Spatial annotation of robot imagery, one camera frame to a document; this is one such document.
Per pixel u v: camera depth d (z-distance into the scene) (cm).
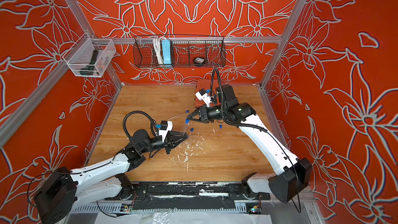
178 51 100
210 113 59
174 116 101
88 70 79
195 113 63
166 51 90
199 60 96
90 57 92
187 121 63
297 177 38
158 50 90
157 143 63
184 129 66
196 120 61
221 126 97
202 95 63
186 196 73
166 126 61
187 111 104
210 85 113
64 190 40
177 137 66
